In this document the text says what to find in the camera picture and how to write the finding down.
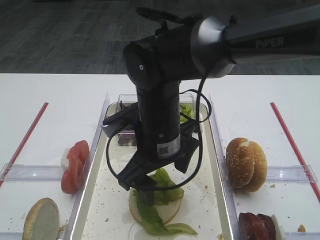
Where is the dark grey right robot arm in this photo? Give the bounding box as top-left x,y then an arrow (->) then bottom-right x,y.
116,5 -> 320,191

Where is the green lettuce leaf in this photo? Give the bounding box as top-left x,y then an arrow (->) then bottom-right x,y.
132,167 -> 199,236

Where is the clear left long divider rail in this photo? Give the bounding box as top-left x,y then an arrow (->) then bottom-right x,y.
61,94 -> 110,240

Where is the clear plastic salad container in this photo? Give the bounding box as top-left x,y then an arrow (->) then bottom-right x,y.
115,93 -> 196,146

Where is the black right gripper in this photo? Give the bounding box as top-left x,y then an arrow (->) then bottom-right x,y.
116,81 -> 200,206

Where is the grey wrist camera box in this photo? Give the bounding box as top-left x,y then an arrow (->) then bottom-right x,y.
101,102 -> 139,138

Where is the white lower right pusher block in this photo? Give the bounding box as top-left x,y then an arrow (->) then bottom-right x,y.
271,214 -> 287,240

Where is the black camera cable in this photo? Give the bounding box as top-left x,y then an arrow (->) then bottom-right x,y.
105,73 -> 213,193

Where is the purple cabbage pile in container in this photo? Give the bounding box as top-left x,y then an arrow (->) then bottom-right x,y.
117,100 -> 137,146

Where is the red guide rod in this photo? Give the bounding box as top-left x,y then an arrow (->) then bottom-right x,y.
0,102 -> 49,187
270,102 -> 320,201

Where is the clear pusher rail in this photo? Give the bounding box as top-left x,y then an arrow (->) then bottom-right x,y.
0,164 -> 64,182
266,165 -> 318,184

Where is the bun bottom on tray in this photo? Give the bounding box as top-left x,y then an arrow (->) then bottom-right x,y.
128,188 -> 182,225

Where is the sesame bun top rear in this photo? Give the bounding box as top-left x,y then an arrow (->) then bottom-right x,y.
247,141 -> 268,193

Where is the bread crumb chunk on table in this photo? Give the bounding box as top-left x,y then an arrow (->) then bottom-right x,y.
297,224 -> 306,233

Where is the dark meat patty stack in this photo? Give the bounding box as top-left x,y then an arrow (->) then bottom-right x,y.
238,212 -> 276,240

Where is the sesame bun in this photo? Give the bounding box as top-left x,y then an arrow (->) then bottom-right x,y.
226,137 -> 255,188
247,141 -> 268,193

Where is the clear right upper pusher rail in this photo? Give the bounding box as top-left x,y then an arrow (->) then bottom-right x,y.
266,165 -> 318,184

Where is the green lettuce pile in container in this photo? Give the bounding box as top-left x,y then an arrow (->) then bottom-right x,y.
180,104 -> 194,124

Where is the white pusher block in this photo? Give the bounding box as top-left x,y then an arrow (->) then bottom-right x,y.
271,214 -> 287,240
60,148 -> 70,171

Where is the white upper left pusher block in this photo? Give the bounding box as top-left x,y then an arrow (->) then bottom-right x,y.
60,148 -> 70,171

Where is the upright bun bottom slice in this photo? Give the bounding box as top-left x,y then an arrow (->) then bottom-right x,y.
22,197 -> 60,240

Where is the red left guide rod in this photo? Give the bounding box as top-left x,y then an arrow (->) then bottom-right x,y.
0,102 -> 49,187

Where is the tomato slice stack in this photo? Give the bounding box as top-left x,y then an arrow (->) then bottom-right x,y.
61,140 -> 90,195

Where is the silver metal tray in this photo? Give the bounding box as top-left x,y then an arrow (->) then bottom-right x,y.
66,101 -> 237,240

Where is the sesame bun top front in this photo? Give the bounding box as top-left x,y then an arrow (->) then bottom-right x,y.
226,137 -> 255,188

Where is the red right guide rod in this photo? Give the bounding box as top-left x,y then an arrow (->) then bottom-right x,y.
270,102 -> 320,201

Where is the clear left upper pusher rail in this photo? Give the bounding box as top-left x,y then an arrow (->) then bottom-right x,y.
0,164 -> 64,182

